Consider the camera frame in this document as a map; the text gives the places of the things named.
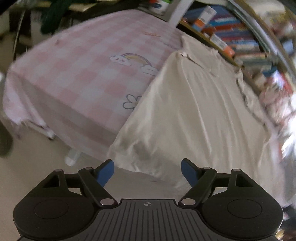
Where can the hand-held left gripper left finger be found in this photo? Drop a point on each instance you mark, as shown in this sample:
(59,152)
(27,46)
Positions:
(106,172)

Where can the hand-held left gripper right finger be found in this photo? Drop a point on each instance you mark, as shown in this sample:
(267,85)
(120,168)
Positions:
(189,172)

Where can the white T-shirt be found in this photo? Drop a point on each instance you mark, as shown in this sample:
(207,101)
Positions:
(196,104)

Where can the white desk leg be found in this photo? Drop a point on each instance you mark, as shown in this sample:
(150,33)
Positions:
(72,157)

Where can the pink checked cartoon desk mat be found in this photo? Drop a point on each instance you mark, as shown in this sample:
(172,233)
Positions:
(81,69)

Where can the white pink plush bunny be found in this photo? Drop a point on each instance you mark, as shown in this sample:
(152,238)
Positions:
(275,104)

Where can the small flat white box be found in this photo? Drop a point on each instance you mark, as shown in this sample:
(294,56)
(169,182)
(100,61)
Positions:
(223,45)

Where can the row of colourful books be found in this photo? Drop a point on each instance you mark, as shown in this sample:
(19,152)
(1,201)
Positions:
(240,39)

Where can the tall white orange carton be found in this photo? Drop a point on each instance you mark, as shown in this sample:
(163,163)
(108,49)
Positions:
(204,17)

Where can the dark green garment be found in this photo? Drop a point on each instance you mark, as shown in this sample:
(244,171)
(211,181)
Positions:
(53,16)

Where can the white plastic tub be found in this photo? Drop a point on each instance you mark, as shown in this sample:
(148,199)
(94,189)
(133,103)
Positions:
(159,5)

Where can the white frame bookshelf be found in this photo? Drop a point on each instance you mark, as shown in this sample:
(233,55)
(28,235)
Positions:
(180,11)

